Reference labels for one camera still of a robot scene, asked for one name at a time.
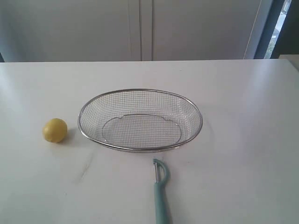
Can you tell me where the teal handled peeler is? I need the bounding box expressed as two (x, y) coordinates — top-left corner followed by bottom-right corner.
(153, 158), (171, 224)

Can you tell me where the yellow lemon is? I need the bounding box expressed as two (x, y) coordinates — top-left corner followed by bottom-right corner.
(42, 118), (68, 143)

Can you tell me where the wire mesh metal basket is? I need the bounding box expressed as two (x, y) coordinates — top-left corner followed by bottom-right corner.
(78, 89), (203, 153)

